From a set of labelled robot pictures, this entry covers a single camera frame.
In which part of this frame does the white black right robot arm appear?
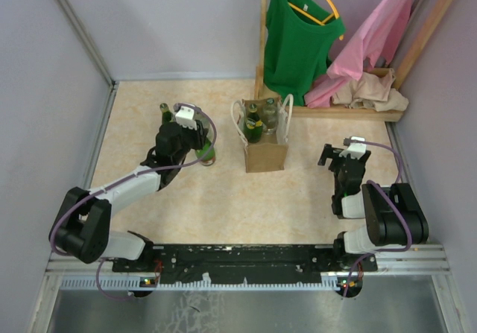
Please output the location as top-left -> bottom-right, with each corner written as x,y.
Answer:
318,143 -> 429,270

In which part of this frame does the pink shirt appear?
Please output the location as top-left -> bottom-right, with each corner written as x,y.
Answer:
304,0 -> 413,108

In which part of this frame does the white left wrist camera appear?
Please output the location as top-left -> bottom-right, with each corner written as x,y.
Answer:
174,103 -> 202,130

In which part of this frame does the clear bottle in bag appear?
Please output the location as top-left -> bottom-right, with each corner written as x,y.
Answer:
262,98 -> 278,135

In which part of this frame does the yellow clothes hanger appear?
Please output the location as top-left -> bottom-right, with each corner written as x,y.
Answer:
281,0 -> 346,44

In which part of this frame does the green tank top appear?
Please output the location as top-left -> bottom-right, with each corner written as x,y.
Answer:
264,0 -> 346,107

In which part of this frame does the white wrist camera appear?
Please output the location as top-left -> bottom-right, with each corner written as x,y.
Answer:
340,136 -> 367,159
174,103 -> 202,130

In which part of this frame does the wooden clothes rack frame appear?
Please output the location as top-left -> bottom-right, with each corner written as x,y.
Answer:
254,0 -> 470,123

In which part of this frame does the aluminium frame rail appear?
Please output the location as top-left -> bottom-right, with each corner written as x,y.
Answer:
45,244 -> 450,297

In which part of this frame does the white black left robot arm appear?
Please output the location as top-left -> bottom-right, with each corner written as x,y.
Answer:
48,121 -> 209,271

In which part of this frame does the brown canvas bag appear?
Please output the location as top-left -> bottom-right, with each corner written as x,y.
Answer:
230,95 -> 294,173

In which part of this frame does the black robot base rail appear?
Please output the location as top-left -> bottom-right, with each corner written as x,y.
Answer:
113,244 -> 358,285

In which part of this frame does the beige crumpled cloth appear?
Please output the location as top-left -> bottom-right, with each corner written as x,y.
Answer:
332,69 -> 409,112

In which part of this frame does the green bottle yellow label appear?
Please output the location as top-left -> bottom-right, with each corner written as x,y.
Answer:
159,103 -> 174,124

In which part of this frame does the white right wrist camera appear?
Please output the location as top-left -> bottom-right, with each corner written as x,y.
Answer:
340,136 -> 367,159

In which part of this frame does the clear glass bottle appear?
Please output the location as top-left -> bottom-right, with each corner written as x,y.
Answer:
195,112 -> 213,141

